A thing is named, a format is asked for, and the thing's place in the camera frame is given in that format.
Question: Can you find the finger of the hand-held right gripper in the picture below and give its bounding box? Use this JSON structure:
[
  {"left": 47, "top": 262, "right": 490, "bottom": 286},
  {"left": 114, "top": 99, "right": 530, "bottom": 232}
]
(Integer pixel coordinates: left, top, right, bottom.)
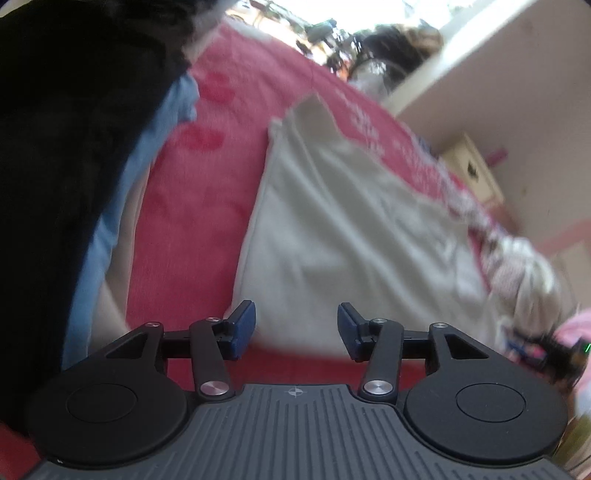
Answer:
[{"left": 505, "top": 333, "right": 550, "bottom": 358}]

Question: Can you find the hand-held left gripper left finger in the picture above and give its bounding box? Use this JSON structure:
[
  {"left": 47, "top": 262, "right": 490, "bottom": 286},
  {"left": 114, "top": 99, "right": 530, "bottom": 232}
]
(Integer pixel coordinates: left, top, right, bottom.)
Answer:
[{"left": 104, "top": 299, "right": 257, "bottom": 401}]

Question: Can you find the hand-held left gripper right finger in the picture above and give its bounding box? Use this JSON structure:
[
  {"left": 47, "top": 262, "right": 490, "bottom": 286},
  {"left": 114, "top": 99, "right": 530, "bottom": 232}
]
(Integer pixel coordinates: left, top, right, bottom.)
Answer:
[{"left": 337, "top": 302, "right": 490, "bottom": 401}]

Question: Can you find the white long-sleeved top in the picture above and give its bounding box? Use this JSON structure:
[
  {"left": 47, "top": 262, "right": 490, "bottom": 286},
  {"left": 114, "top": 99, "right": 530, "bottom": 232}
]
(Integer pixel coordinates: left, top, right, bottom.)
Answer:
[{"left": 235, "top": 91, "right": 506, "bottom": 358}]

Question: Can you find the pink white checked knit garment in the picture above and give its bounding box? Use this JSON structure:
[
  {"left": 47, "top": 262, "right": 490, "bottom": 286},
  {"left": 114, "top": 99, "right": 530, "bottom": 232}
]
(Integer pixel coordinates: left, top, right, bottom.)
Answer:
[{"left": 445, "top": 182, "right": 532, "bottom": 301}]

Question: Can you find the yellow green cloth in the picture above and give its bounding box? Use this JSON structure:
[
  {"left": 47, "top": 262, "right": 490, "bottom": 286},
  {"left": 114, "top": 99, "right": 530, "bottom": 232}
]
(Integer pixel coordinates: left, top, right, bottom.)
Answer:
[{"left": 551, "top": 408, "right": 591, "bottom": 476}]

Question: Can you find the pink white headboard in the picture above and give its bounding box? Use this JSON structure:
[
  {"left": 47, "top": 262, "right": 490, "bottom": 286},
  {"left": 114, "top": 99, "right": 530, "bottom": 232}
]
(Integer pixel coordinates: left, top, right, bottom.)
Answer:
[{"left": 540, "top": 219, "right": 591, "bottom": 296}]

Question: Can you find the pink floral blanket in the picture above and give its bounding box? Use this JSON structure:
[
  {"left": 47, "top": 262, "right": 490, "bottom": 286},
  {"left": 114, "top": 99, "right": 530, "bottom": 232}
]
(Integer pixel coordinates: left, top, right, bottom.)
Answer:
[{"left": 0, "top": 21, "right": 532, "bottom": 462}]

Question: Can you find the beige folded garment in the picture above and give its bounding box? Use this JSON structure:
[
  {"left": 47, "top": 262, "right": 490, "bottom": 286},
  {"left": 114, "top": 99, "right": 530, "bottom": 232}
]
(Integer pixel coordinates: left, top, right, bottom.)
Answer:
[{"left": 90, "top": 161, "right": 155, "bottom": 358}]

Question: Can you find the cream bedside cabinet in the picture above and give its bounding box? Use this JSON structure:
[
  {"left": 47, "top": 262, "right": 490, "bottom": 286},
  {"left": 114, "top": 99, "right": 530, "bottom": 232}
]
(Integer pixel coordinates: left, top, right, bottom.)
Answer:
[{"left": 438, "top": 133, "right": 506, "bottom": 205}]

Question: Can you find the light blue folded garment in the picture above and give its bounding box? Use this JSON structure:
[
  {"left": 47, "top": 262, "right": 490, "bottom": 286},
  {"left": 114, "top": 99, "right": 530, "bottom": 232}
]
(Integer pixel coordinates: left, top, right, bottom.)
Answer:
[{"left": 60, "top": 71, "right": 202, "bottom": 372}]

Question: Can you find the black folded garment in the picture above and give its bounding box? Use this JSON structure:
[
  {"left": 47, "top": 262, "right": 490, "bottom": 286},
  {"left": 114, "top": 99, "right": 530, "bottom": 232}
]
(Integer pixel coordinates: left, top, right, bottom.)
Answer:
[{"left": 0, "top": 0, "right": 225, "bottom": 432}]

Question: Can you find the white plastic bag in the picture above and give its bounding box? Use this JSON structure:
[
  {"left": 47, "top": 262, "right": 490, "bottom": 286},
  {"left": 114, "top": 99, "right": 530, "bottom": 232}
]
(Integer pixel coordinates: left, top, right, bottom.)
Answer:
[{"left": 348, "top": 60, "right": 393, "bottom": 95}]

